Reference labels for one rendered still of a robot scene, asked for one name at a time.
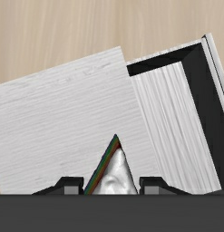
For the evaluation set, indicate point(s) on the cabinet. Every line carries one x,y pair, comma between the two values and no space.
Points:
56,120

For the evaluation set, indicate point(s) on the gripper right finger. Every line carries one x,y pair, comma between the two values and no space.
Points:
152,184

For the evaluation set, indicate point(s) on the cabinet drawer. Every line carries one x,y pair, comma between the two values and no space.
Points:
177,120

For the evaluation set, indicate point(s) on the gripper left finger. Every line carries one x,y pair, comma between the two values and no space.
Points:
71,184

